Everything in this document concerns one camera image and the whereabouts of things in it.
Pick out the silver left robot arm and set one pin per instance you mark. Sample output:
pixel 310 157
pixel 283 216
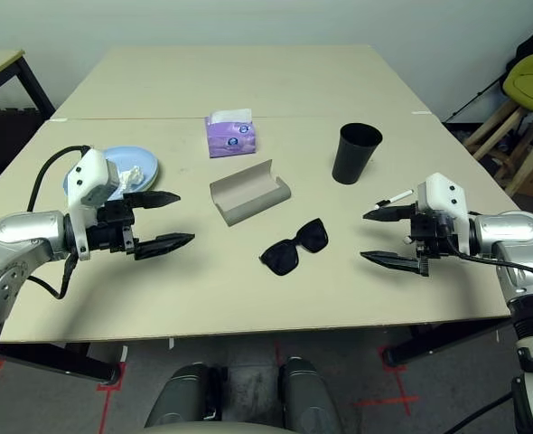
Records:
pixel 18 235

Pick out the purple tissue pack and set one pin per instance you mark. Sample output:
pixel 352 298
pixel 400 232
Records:
pixel 230 138

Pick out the black foam floor mat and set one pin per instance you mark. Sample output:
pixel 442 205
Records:
pixel 0 135

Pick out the red floor tape mark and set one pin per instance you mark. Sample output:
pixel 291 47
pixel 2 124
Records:
pixel 402 400

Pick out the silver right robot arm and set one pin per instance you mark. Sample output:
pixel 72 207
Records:
pixel 506 230

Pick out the grey right robot leg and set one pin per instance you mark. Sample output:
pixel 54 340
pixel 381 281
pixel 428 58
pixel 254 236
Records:
pixel 307 393

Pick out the black table foot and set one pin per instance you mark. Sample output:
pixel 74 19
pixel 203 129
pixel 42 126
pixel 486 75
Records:
pixel 68 361
pixel 438 346

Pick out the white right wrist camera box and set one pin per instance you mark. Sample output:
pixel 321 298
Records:
pixel 442 190

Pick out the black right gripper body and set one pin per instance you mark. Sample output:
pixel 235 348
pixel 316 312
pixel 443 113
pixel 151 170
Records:
pixel 431 235

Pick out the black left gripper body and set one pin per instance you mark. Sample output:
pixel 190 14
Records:
pixel 113 230

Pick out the white marker pen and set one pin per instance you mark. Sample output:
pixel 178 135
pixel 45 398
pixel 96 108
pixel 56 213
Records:
pixel 395 199

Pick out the grey left robot leg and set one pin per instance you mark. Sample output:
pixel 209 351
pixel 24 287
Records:
pixel 180 393

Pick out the black sunglasses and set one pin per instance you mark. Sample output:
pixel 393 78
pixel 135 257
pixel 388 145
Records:
pixel 282 260

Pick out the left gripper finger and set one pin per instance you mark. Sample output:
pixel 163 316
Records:
pixel 162 246
pixel 153 199

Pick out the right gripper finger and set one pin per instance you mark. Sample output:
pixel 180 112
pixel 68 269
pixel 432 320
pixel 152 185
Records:
pixel 397 263
pixel 390 214

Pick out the beige robot torso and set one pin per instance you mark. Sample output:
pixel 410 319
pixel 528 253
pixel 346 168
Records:
pixel 212 428

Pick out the grey robot leg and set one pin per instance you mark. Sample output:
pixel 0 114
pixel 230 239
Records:
pixel 307 393
pixel 180 393

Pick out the blue plate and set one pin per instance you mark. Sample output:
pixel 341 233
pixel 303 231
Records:
pixel 135 156

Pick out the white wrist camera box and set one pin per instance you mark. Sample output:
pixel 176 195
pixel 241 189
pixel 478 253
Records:
pixel 90 167
pixel 442 190

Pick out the black cup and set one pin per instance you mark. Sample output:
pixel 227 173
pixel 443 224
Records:
pixel 354 158

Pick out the black stand rod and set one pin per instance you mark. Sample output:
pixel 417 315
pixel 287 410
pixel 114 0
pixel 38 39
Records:
pixel 474 97

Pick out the grey glasses case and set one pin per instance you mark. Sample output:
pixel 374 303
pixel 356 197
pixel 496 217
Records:
pixel 244 192

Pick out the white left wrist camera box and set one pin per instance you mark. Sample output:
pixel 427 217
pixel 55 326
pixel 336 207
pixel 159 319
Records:
pixel 90 167

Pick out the white tissue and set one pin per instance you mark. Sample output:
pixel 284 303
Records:
pixel 131 177

